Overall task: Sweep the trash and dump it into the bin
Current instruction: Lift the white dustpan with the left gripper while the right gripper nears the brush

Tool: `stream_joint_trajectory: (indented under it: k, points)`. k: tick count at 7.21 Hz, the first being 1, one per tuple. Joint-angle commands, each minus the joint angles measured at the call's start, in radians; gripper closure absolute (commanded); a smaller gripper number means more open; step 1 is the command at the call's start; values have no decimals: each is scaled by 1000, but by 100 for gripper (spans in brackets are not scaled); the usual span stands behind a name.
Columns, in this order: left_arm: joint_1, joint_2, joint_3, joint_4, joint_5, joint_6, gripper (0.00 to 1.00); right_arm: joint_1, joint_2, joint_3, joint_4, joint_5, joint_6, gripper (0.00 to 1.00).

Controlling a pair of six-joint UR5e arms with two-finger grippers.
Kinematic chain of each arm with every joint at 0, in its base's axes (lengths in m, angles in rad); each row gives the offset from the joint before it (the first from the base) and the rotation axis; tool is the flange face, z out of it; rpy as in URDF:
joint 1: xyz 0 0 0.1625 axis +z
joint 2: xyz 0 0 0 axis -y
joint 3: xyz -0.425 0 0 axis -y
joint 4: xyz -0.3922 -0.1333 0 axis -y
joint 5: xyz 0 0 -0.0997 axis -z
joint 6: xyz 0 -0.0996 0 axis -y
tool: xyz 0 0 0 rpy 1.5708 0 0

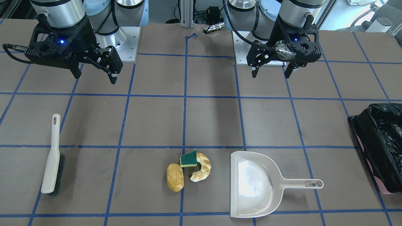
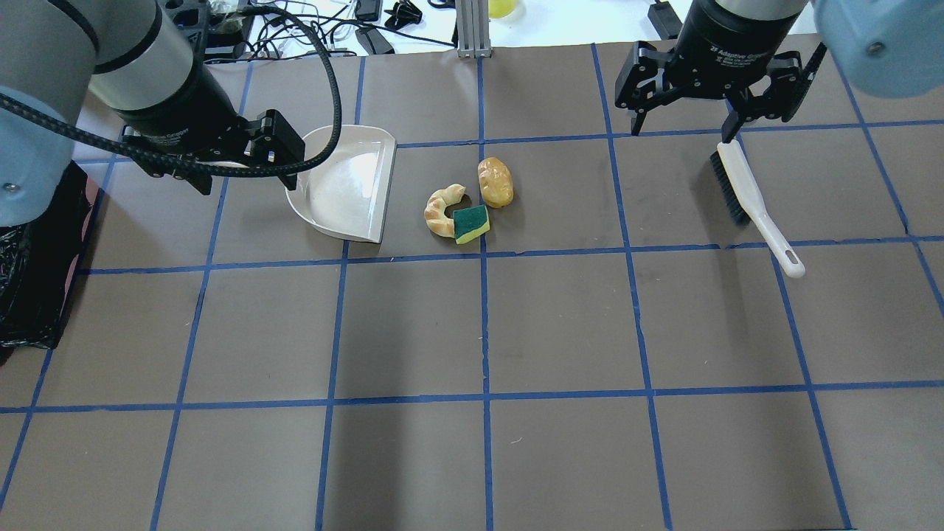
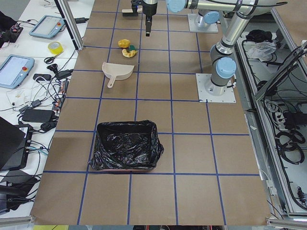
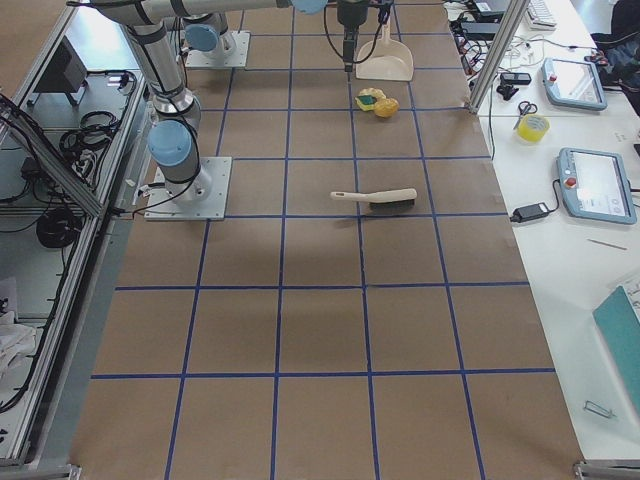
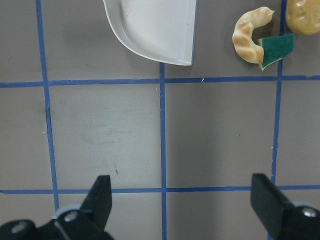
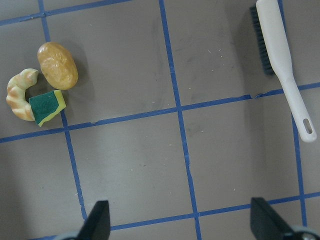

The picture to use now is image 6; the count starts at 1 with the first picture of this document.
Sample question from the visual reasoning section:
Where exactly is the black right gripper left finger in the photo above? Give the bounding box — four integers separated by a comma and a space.
75, 200, 111, 240

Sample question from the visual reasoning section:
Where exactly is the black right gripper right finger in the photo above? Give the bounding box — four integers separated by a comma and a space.
250, 197, 295, 240

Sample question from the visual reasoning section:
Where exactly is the green yellow sponge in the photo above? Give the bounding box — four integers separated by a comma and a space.
29, 90, 66, 127

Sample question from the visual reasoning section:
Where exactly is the toy potato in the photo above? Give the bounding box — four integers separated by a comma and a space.
37, 41, 79, 90

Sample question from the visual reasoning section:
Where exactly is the white hand brush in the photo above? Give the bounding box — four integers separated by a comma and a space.
250, 0, 317, 143

